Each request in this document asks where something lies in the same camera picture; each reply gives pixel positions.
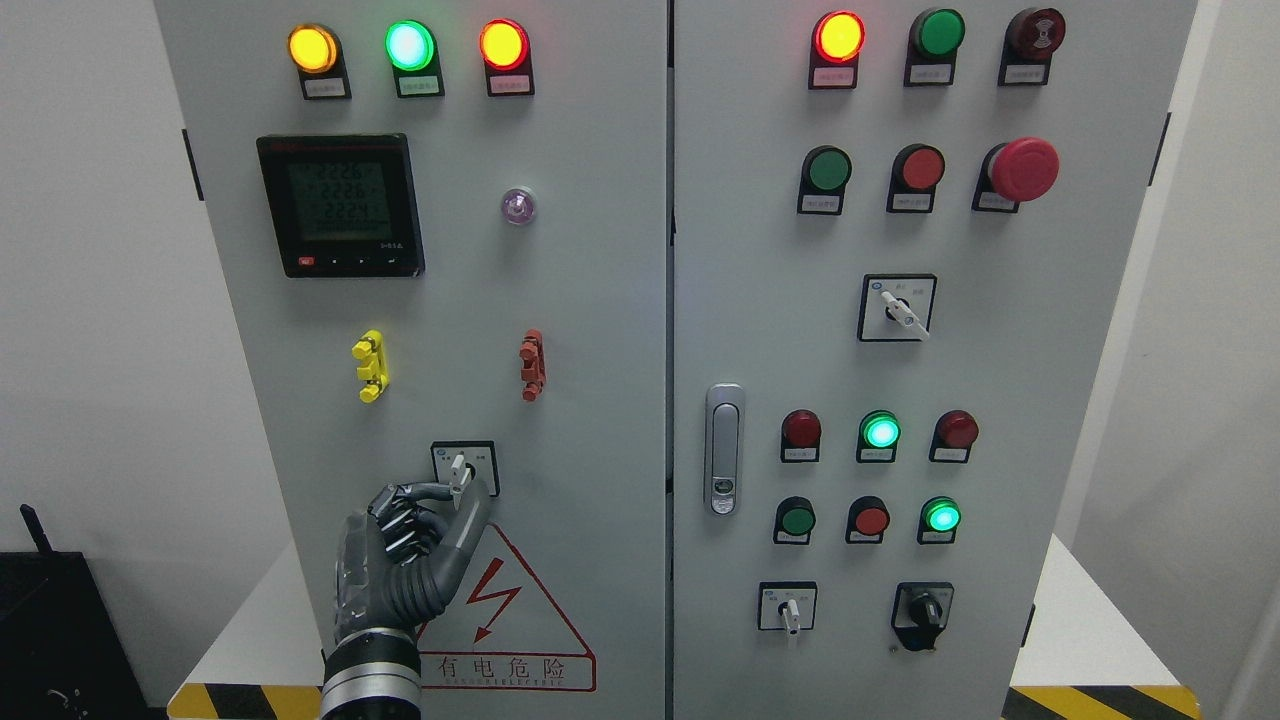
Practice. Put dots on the red indicator light top left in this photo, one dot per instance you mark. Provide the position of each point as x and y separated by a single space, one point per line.
506 52

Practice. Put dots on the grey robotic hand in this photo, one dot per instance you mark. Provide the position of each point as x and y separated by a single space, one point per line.
402 560

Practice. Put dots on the black rotary knob switch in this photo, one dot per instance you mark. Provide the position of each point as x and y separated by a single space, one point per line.
920 613

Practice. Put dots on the red push button second row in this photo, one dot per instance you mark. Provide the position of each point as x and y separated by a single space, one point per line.
916 171

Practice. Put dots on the green push button top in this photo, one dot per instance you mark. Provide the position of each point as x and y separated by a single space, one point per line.
933 40

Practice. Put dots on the black box with antenna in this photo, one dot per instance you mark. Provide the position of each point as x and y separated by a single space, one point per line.
60 655

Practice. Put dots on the green push button lower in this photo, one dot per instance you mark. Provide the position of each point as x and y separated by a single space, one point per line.
794 521

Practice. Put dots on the right grey cabinet door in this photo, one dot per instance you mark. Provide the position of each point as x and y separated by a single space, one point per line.
770 299

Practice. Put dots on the white selector switch upper right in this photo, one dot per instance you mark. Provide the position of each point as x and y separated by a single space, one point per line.
896 308

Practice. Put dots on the green push button second row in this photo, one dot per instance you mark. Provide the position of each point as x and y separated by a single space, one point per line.
824 175

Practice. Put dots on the dark red indicator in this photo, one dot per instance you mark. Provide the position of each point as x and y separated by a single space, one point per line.
954 436
800 437

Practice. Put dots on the red emergency stop button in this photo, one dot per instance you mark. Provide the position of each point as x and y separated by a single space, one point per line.
1015 172

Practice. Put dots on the grey cabinet door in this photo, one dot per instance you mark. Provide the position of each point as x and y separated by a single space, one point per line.
770 299
583 467

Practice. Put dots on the white selector switch lower right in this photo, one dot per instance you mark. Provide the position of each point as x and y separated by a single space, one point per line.
789 607

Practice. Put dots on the clear white indicator lamp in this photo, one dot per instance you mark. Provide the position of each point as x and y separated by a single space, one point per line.
519 206

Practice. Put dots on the lit red indicator light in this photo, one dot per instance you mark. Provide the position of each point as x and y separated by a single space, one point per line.
837 41

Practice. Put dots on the yellow terminal connector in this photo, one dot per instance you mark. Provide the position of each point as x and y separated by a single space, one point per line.
369 353

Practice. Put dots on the white rotary selector switch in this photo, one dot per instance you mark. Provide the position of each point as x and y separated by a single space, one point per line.
479 456

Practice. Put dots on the lit green indicator middle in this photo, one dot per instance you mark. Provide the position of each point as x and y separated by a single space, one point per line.
878 437

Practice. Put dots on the green indicator light top left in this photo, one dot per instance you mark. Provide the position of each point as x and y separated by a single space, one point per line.
414 59

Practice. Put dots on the red electrical hazard sticker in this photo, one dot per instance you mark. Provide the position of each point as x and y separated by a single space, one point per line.
504 631

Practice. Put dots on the silver door lock handle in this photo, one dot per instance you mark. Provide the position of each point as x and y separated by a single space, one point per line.
723 436

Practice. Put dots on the dark red indicator right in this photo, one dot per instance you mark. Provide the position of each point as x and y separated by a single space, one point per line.
954 436

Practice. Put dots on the red push button lower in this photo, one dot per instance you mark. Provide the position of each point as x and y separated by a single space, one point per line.
867 520

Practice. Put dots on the lit green push button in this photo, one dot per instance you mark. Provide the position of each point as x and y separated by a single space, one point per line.
939 519

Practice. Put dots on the white cabinet base platform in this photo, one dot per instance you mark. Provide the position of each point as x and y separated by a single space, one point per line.
1081 660

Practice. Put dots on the left grey cabinet door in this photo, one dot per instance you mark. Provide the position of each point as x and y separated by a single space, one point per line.
583 467

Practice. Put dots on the red terminal connector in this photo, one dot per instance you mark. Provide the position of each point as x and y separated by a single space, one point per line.
533 371

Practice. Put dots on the black silver robot forearm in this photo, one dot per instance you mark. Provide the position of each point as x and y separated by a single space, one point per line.
373 674

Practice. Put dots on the black digital power meter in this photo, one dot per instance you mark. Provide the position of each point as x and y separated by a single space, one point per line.
343 206

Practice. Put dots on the dark red buzzer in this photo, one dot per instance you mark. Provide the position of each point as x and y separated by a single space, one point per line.
1031 39

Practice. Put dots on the yellow indicator light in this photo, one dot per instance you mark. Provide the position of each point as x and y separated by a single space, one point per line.
318 57

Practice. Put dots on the dark red indicator left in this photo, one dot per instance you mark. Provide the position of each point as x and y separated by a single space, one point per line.
800 437

